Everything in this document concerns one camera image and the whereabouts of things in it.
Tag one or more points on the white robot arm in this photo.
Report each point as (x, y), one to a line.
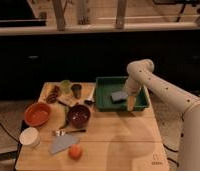
(140, 73)

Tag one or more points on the dark metal cup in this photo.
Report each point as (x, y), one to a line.
(77, 90)

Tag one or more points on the green chili pepper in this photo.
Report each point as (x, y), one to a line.
(66, 122)

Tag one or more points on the blue sponge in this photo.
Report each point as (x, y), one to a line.
(118, 96)

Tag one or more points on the tan wooden block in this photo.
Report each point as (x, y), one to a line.
(68, 100)

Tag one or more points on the dark maroon bowl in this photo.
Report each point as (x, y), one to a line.
(78, 116)

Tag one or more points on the white cup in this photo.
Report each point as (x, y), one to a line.
(30, 137)

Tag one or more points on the grey blue cloth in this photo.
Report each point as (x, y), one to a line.
(61, 143)

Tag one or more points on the green plastic tray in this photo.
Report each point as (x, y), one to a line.
(110, 96)

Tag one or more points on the green plastic cup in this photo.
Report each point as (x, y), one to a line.
(65, 86)

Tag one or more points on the orange fruit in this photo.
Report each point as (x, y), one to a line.
(75, 152)

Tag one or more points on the white handled brush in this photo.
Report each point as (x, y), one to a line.
(90, 99)

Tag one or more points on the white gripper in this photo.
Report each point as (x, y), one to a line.
(132, 88)

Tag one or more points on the metal fork dark handle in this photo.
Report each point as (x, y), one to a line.
(62, 132)

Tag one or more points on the orange bowl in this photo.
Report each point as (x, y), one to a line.
(37, 114)

